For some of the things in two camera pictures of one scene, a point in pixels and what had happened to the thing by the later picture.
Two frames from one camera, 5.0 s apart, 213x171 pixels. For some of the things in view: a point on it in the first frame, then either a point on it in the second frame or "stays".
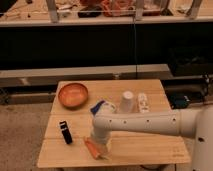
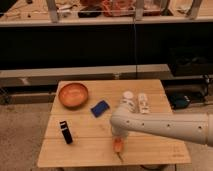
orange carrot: (93, 149) to (118, 145)
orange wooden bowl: (73, 95) stays
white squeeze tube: (143, 104) stays
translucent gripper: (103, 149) to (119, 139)
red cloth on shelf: (115, 8) stays
